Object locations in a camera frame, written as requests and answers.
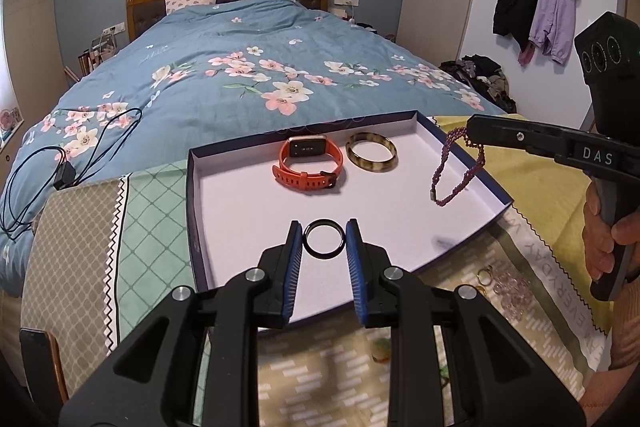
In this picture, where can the orange smart watch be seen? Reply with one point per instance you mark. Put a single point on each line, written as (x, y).
(295, 177)

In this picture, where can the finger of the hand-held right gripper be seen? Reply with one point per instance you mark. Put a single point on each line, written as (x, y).
(510, 134)

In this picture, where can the white patterned pillow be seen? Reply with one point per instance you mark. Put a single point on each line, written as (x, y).
(190, 2)

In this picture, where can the tortoiseshell bangle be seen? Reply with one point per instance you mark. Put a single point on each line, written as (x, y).
(371, 168)

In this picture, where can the pink hanging garment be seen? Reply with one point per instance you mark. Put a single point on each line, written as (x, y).
(526, 55)

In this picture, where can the wall stickers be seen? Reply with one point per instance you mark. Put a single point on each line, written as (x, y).
(10, 122)

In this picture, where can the dark phone with orange edge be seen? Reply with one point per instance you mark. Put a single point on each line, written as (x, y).
(40, 357)

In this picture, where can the yellow cloth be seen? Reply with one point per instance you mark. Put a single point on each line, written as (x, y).
(540, 207)

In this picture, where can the purple jacket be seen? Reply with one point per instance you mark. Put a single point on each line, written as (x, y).
(555, 7)

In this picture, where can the blue floral duvet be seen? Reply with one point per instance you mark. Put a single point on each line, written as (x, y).
(225, 37)

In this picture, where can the person's right hand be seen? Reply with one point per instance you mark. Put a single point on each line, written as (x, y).
(594, 237)

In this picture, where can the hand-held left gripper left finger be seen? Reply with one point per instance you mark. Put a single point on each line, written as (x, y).
(295, 267)

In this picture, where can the pile of dark clothes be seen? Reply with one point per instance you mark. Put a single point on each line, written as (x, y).
(482, 77)

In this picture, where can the white wall socket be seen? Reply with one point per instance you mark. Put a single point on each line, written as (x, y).
(113, 28)
(346, 1)

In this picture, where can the person's right forearm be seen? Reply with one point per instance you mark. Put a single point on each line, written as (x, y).
(627, 332)

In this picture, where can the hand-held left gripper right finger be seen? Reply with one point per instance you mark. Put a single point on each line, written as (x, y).
(353, 267)

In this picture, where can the shallow navy cardboard box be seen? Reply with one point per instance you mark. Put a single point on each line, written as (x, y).
(240, 207)

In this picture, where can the green and tan patterned cloth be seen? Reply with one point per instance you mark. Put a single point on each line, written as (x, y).
(75, 257)

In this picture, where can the black jacket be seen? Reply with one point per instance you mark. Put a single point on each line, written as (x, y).
(515, 2)

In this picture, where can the nightstand clutter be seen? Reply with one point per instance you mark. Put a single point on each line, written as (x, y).
(97, 57)

